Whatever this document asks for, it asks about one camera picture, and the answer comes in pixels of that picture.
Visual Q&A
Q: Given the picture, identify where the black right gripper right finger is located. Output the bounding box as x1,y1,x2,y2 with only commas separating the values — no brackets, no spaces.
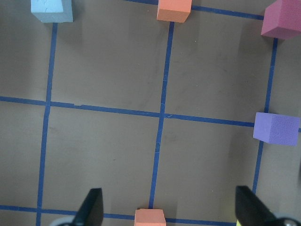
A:
235,186,282,226

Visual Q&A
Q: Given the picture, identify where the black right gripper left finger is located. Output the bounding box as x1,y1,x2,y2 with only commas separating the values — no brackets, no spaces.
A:
71,188,103,226

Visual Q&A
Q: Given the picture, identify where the light blue block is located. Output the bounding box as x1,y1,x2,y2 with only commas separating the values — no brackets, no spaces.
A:
31,0,73,23

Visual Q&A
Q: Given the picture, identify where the orange block inner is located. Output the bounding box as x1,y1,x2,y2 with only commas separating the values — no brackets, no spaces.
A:
134,209,166,226

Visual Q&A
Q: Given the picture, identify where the orange block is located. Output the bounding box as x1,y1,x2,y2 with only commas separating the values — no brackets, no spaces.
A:
157,0,192,23
134,209,166,226

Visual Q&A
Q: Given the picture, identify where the purple block near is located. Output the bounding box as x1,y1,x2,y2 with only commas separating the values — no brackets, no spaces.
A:
253,112,301,146

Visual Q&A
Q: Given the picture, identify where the pink block near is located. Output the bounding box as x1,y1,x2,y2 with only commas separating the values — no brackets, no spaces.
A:
261,0,301,40

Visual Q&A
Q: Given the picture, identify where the orange block outer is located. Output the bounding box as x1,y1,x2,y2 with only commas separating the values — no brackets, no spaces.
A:
157,0,192,23

